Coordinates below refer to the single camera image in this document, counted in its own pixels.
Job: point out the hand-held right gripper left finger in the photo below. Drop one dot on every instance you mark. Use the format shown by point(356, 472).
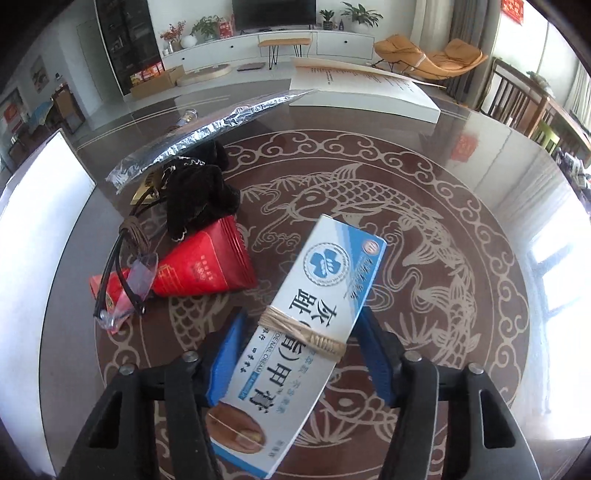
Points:
point(226, 355)

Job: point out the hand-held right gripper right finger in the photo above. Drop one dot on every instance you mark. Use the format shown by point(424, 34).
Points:
point(374, 355)

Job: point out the white blue medicine box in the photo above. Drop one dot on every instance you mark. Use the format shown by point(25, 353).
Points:
point(323, 286)

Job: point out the black cloth pouch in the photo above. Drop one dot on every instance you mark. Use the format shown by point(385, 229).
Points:
point(198, 194)

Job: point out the gold box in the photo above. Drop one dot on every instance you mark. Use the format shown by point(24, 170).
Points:
point(147, 184)

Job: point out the silver foil bag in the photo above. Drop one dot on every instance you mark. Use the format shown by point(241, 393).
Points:
point(198, 129)

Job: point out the white board panel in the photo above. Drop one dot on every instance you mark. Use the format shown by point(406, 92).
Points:
point(41, 203)

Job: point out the small clear bottle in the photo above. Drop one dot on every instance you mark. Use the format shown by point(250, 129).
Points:
point(187, 117)

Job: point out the white booklet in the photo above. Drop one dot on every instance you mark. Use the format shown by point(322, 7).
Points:
point(360, 87)

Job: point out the round beige floor cushion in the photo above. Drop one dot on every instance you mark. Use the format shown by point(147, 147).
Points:
point(203, 76)

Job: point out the cardboard box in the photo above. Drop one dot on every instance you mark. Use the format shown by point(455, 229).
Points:
point(157, 81)

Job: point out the dark wooden chair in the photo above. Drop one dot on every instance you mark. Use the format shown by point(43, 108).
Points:
point(512, 92)

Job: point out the wooden side bench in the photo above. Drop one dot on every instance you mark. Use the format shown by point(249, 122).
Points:
point(568, 129)

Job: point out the orange lounge chair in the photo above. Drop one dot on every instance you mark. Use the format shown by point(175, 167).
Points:
point(429, 57)

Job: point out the white television cabinet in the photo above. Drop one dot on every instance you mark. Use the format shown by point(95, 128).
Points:
point(341, 44)

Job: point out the round white vase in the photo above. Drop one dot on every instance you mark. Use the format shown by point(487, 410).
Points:
point(188, 41)

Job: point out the wooden bench stool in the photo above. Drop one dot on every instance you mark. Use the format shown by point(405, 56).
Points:
point(284, 42)

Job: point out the red flower vase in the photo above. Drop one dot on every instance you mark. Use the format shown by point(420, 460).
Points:
point(173, 37)

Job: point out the red gift box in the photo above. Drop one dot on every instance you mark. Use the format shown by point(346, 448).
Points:
point(226, 27)

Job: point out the black display cabinet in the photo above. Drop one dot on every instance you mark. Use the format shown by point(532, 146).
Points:
point(131, 41)

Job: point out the bushy green potted plant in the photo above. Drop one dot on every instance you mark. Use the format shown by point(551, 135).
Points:
point(205, 27)

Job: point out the small potted plant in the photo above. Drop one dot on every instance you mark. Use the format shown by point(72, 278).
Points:
point(327, 19)

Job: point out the large green potted plant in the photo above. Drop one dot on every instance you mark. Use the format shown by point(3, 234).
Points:
point(362, 16)

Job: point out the grey curtain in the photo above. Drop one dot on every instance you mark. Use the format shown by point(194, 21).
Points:
point(466, 27)

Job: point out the black television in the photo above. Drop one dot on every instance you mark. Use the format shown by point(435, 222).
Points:
point(272, 14)

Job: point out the black frame eyeglasses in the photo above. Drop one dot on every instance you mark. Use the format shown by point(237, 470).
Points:
point(138, 304)

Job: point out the framed wall picture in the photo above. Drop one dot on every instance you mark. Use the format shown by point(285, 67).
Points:
point(39, 74)

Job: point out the red wall hanging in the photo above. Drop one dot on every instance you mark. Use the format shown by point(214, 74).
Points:
point(512, 9)

